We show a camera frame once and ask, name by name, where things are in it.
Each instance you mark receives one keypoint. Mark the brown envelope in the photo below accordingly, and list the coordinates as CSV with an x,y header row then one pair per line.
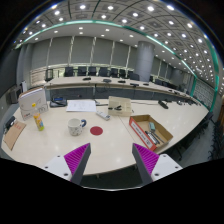
x,y
13,133

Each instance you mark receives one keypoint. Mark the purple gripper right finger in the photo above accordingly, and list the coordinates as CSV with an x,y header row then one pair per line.
x,y
152,166

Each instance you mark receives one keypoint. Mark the grey round pillar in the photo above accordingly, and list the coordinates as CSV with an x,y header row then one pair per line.
x,y
144,60

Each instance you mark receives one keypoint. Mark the white paper sheet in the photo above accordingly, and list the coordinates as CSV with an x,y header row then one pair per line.
x,y
81,106

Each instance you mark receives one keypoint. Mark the beige open box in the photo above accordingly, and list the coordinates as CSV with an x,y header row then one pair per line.
x,y
118,106

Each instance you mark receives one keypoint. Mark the red round coaster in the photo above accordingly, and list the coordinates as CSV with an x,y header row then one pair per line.
x,y
96,130

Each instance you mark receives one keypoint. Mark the teal item in box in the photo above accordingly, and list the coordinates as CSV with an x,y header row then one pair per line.
x,y
151,126

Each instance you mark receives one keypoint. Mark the white spotted mug blue handle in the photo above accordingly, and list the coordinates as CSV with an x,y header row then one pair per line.
x,y
75,126

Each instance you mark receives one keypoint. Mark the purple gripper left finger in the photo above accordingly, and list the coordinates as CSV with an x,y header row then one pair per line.
x,y
70,166

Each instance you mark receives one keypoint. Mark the white cardboard box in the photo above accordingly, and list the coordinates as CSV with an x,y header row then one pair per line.
x,y
35,96

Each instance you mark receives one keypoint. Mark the open red cardboard box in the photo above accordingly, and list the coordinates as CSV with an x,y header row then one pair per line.
x,y
140,124

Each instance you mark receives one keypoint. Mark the white remote control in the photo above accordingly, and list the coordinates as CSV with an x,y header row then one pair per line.
x,y
103,115

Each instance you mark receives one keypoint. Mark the black marker in box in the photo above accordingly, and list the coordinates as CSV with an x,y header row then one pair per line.
x,y
155,141

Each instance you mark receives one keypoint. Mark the yellow drink bottle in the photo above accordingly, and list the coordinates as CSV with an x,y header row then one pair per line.
x,y
37,117

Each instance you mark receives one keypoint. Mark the black power strip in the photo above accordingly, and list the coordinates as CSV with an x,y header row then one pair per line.
x,y
162,104

